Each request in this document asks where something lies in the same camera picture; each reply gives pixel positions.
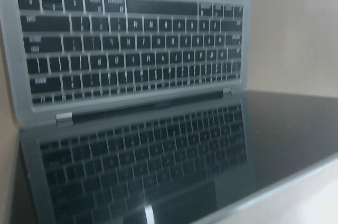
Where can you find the grey laptop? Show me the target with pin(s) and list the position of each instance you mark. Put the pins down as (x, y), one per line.
(135, 111)

